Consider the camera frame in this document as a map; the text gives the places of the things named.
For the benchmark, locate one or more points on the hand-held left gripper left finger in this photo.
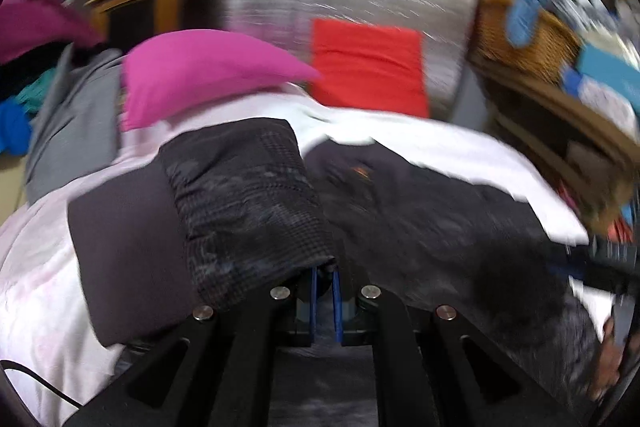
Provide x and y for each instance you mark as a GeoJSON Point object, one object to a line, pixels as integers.
{"type": "Point", "coordinates": [314, 307]}

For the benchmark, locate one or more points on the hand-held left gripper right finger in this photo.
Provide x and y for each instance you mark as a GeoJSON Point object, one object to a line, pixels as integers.
{"type": "Point", "coordinates": [337, 307]}

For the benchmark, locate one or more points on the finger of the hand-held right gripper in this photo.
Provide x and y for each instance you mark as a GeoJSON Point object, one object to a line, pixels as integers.
{"type": "Point", "coordinates": [600, 264]}

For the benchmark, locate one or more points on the black shorts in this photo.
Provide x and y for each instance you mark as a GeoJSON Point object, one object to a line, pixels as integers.
{"type": "Point", "coordinates": [240, 197]}

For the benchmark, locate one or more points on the person's right hand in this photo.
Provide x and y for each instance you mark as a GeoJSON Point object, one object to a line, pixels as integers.
{"type": "Point", "coordinates": [607, 357]}

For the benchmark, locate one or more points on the wooden shelf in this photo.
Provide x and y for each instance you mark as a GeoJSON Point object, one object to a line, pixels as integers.
{"type": "Point", "coordinates": [550, 117]}

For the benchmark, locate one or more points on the light blue box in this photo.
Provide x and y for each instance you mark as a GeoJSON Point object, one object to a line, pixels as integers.
{"type": "Point", "coordinates": [610, 67]}

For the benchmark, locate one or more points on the wicker basket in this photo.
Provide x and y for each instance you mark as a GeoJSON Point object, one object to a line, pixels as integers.
{"type": "Point", "coordinates": [540, 47]}

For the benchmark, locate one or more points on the red pillow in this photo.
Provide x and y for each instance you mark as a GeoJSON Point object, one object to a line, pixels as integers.
{"type": "Point", "coordinates": [370, 67]}

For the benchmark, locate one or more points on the pink pillow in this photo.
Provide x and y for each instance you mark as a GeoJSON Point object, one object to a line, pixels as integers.
{"type": "Point", "coordinates": [200, 72]}

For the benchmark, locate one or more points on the light blue cloth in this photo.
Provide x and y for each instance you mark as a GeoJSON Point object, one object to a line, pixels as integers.
{"type": "Point", "coordinates": [525, 12]}

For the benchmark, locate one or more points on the white blanket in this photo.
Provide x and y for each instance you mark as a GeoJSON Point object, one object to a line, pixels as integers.
{"type": "Point", "coordinates": [40, 267]}

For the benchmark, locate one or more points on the grey garment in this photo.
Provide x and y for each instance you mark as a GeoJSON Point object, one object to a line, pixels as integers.
{"type": "Point", "coordinates": [75, 122]}

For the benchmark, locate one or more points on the blue jacket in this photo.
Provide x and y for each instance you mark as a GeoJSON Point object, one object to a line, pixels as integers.
{"type": "Point", "coordinates": [12, 129]}

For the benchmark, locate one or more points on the teal garment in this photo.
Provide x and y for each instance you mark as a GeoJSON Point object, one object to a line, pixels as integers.
{"type": "Point", "coordinates": [32, 94]}

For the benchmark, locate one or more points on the maroon garment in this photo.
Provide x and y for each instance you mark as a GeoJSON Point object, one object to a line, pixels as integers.
{"type": "Point", "coordinates": [40, 22]}

